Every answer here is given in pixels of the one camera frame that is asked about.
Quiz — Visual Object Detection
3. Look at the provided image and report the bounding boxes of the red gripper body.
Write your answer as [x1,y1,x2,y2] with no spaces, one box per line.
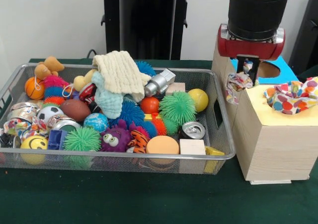
[217,24,286,61]

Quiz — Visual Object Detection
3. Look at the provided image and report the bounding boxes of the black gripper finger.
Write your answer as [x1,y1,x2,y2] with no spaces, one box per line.
[237,56,245,75]
[250,59,260,83]

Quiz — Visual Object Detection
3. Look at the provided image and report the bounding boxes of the colourful floral print cloth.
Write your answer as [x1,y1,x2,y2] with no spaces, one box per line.
[225,60,255,104]

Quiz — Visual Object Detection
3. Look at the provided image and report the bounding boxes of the polka dot cloth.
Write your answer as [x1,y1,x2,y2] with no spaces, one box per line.
[262,76,318,115]

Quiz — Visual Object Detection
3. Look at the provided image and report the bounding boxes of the cream knitted cloth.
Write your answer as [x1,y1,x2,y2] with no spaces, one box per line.
[92,51,151,103]

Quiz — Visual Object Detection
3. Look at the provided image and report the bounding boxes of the brown plush toy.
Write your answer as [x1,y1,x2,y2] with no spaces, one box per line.
[34,56,65,80]

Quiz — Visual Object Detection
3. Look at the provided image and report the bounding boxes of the wooden box with three holes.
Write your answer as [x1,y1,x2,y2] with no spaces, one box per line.
[211,32,318,185]

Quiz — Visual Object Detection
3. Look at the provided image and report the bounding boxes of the clear mesh bin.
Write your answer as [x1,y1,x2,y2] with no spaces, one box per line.
[0,63,236,175]

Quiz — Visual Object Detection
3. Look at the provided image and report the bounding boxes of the plain yellow ball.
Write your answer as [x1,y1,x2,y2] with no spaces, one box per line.
[187,88,209,112]

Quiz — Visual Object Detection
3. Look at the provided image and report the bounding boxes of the black chair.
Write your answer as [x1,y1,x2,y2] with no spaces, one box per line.
[288,0,318,76]

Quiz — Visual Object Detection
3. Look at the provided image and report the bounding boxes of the green spiky ball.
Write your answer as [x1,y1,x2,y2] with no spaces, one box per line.
[159,91,197,127]
[63,127,102,166]

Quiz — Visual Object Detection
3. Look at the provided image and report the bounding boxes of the mint green knitted cloth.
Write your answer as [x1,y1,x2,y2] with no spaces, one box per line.
[91,73,124,119]

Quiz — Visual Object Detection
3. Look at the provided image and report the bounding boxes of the purple spiky ball with eyes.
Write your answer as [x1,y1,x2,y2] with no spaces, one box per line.
[100,122,132,152]

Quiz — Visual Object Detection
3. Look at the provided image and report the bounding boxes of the small orange basketball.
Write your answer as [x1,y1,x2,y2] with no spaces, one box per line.
[24,76,46,100]

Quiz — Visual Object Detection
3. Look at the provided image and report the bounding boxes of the yellow smiley ball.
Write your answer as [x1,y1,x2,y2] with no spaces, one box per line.
[20,136,49,165]

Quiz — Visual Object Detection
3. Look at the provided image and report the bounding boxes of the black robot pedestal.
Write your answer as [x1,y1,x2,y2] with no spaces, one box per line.
[96,0,200,61]

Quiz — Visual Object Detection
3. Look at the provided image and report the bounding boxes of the black cable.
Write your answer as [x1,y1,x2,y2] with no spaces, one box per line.
[86,49,100,60]

